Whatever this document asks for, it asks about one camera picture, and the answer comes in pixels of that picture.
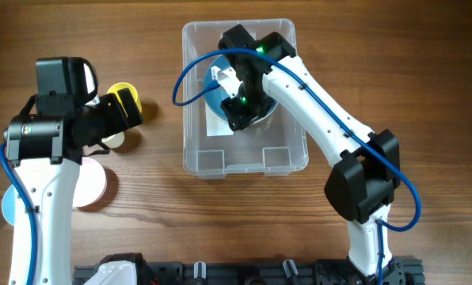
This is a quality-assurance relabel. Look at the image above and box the dark blue plate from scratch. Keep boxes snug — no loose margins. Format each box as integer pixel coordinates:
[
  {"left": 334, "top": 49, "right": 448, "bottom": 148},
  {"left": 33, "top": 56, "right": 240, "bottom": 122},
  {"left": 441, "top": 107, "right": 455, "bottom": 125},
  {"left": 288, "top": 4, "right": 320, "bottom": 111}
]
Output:
[{"left": 202, "top": 55, "right": 278, "bottom": 126}]

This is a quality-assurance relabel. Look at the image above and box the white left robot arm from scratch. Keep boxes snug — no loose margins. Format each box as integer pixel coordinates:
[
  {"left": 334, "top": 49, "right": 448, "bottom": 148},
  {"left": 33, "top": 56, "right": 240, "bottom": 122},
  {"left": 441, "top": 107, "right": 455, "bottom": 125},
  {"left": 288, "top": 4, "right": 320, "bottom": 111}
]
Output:
[{"left": 0, "top": 88, "right": 143, "bottom": 284}]

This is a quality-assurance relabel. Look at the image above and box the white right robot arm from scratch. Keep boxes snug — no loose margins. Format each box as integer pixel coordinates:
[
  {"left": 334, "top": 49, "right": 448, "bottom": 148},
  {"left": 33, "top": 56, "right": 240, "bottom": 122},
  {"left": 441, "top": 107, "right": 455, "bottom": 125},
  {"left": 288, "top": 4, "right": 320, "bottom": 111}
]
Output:
[{"left": 211, "top": 48, "right": 400, "bottom": 283}]

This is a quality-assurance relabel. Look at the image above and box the white label in container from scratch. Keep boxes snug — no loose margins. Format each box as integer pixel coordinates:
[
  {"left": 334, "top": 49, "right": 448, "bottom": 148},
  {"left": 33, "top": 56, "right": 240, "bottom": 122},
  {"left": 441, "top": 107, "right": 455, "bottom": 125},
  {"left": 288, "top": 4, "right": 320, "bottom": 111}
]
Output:
[{"left": 205, "top": 104, "right": 234, "bottom": 137}]

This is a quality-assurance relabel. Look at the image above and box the clear plastic storage container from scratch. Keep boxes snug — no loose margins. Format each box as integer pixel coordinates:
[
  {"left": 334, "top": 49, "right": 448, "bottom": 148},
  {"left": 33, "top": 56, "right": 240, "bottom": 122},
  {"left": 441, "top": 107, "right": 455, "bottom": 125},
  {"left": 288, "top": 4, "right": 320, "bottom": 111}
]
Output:
[{"left": 177, "top": 18, "right": 309, "bottom": 178}]

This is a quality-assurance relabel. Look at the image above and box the pale green plastic cup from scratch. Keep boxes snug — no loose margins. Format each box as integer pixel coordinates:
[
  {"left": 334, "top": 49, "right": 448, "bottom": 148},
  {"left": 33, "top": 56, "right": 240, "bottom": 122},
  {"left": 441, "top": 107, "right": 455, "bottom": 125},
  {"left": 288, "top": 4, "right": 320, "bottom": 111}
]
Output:
[{"left": 101, "top": 131, "right": 125, "bottom": 149}]

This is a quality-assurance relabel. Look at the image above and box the yellow plastic cup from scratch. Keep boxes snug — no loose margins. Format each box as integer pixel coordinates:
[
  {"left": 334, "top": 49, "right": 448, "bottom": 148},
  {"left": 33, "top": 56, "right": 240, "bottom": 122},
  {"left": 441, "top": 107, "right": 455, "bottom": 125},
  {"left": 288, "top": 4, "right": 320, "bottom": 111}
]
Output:
[{"left": 107, "top": 82, "right": 143, "bottom": 112}]

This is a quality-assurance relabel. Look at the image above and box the pink plastic bowl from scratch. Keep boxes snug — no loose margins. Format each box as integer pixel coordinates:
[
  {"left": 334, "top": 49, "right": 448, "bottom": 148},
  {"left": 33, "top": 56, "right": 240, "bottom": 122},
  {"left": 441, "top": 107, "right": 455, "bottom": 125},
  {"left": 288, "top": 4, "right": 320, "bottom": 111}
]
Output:
[{"left": 73, "top": 158, "right": 107, "bottom": 208}]

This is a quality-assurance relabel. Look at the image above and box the light blue bowl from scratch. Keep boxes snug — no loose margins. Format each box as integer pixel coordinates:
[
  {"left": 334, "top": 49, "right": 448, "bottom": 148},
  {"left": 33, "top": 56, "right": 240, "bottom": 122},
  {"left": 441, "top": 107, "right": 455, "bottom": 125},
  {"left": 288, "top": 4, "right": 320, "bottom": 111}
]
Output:
[{"left": 1, "top": 185, "right": 15, "bottom": 226}]

